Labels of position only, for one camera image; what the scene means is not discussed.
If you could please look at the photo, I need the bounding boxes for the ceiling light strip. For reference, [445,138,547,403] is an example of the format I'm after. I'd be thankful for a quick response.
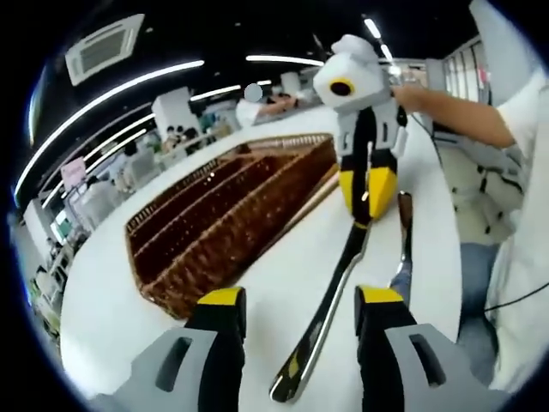
[12,59,206,203]
[245,54,325,68]

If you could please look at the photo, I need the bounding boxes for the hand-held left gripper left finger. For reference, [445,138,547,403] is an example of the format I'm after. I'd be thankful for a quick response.
[92,286,248,412]

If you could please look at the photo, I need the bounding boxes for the ceiling air conditioner unit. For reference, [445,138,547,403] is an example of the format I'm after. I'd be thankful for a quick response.
[63,13,146,87]

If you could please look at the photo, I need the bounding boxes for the brown wicker storage basket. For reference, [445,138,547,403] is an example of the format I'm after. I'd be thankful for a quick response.
[124,132,340,321]

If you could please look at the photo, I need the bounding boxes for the pink hanging sign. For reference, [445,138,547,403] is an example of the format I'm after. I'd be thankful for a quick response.
[59,156,87,185]

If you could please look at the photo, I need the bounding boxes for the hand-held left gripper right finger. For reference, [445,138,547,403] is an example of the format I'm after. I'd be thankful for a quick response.
[353,285,511,412]

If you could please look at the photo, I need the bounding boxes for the steel knife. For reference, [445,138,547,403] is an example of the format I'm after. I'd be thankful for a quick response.
[388,191,416,297]

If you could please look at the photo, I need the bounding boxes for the black cable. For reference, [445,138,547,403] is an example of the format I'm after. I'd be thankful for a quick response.
[483,282,549,311]

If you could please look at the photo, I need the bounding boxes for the person's blue jeans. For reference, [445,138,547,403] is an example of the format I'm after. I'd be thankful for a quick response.
[461,242,501,370]

